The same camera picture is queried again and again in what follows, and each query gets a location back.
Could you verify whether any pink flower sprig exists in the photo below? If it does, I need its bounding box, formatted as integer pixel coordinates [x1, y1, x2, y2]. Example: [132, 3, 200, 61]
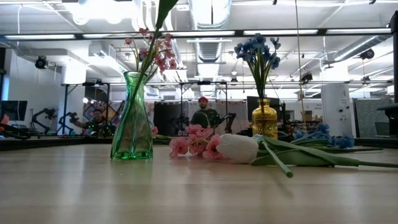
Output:
[169, 123, 384, 161]
[124, 27, 178, 75]
[151, 126, 175, 146]

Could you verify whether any blue flower sprig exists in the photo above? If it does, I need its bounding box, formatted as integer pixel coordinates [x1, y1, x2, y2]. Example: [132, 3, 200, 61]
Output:
[291, 123, 356, 149]
[233, 33, 282, 108]

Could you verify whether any yellow glass vase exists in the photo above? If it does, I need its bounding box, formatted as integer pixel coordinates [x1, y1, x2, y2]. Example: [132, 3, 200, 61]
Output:
[251, 98, 279, 140]

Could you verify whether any green glass vase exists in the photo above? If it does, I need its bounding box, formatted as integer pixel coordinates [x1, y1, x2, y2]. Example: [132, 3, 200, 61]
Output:
[110, 70, 154, 161]

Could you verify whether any person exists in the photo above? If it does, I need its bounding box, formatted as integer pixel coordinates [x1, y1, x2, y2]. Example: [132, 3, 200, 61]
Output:
[189, 95, 223, 130]
[74, 108, 108, 133]

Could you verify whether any black background panel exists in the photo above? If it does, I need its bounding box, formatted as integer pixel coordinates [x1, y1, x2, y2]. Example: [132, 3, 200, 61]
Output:
[154, 101, 189, 136]

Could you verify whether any black bar with light strips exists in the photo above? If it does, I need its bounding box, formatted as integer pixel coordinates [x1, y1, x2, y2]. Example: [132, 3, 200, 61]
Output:
[0, 27, 393, 40]

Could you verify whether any colourful patterned board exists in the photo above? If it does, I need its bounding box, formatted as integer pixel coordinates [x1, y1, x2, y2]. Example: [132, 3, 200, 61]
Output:
[82, 99, 118, 127]

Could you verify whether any white pillar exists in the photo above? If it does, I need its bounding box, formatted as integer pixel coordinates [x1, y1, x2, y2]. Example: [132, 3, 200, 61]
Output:
[321, 83, 354, 138]

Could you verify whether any grey partition panel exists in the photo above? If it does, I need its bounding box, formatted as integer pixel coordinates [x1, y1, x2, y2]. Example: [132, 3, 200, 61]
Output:
[354, 98, 394, 138]

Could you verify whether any dark background monitor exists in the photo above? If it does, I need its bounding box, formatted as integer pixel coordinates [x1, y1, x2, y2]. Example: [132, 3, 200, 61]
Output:
[0, 100, 28, 122]

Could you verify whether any black equipment stand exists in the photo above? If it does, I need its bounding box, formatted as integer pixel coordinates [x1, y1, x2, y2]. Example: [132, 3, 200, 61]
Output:
[376, 102, 398, 136]

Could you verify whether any black vertical post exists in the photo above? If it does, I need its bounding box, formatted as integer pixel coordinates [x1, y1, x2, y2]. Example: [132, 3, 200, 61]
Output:
[389, 11, 398, 103]

